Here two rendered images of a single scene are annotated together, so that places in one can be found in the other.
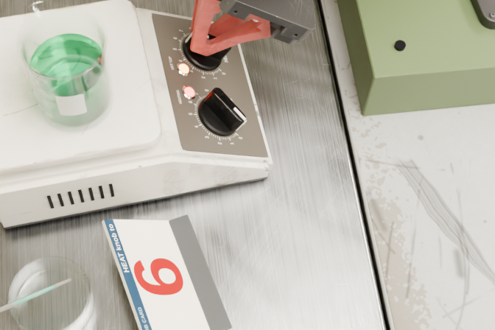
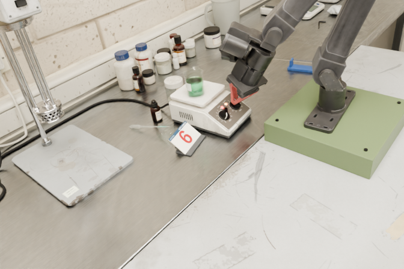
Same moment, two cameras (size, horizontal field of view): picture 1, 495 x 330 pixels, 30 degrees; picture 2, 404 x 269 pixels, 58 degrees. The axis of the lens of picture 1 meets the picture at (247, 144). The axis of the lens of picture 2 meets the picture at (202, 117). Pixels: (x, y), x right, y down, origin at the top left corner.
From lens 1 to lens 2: 0.66 m
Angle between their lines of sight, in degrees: 46
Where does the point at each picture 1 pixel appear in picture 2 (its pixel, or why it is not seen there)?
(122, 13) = (220, 86)
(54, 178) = (181, 106)
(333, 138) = (252, 140)
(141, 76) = (211, 95)
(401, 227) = (246, 161)
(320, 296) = (213, 162)
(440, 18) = (294, 120)
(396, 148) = (264, 149)
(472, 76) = (291, 136)
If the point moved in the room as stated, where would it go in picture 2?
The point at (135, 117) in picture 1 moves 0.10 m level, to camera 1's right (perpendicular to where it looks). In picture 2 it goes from (202, 100) to (226, 114)
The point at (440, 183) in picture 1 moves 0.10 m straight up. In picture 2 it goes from (266, 160) to (266, 126)
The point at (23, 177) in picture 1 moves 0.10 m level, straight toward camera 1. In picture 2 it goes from (176, 103) to (159, 122)
